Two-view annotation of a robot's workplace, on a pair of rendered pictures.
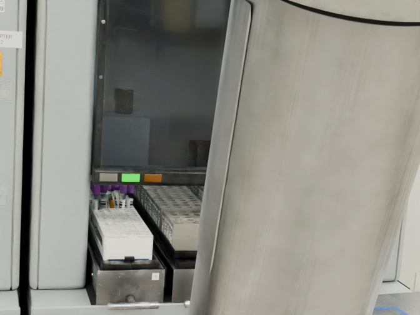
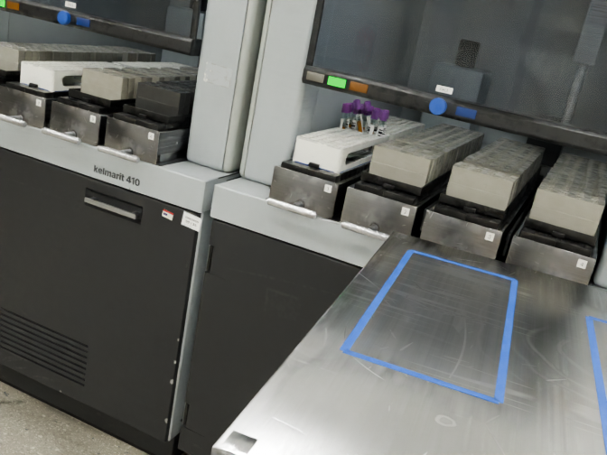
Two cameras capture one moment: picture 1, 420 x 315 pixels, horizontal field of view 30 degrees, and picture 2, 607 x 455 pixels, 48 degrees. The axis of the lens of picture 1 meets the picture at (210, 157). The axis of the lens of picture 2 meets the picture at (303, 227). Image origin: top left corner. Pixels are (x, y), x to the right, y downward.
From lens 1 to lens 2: 0.82 m
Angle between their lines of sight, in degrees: 37
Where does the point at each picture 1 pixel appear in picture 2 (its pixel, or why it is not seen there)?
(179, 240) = (377, 165)
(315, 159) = not seen: outside the picture
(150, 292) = (320, 204)
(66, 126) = (291, 18)
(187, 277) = (359, 199)
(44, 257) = (253, 148)
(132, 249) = (319, 156)
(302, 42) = not seen: outside the picture
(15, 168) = (241, 52)
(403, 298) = (549, 281)
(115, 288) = (287, 189)
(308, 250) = not seen: outside the picture
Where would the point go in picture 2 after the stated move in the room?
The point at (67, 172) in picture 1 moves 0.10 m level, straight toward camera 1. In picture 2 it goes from (284, 67) to (257, 66)
